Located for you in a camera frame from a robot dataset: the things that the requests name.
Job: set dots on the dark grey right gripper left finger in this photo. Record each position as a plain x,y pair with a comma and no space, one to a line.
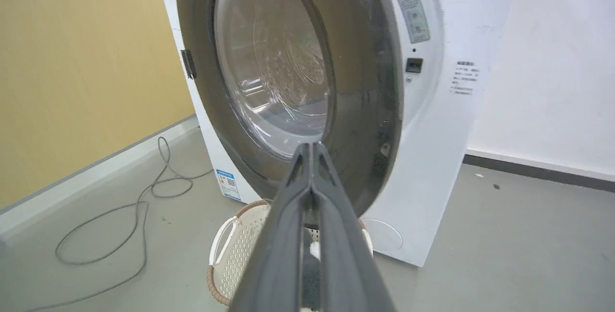
278,249

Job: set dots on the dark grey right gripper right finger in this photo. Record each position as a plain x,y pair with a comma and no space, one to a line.
346,254

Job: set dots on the round grey washing machine door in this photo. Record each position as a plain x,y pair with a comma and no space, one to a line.
365,86

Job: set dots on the white front-load washing machine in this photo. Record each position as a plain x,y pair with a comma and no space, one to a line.
447,134

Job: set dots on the white perforated laundry basket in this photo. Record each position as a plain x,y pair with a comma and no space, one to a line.
240,254

